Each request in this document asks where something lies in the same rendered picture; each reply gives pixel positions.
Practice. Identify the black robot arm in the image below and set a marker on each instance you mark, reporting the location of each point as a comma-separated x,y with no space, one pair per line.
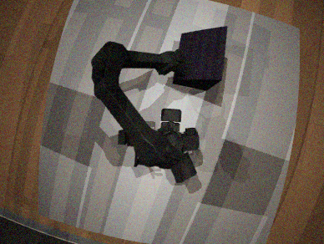
158,148

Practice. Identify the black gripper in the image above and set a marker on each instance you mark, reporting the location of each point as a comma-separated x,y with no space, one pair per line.
171,115

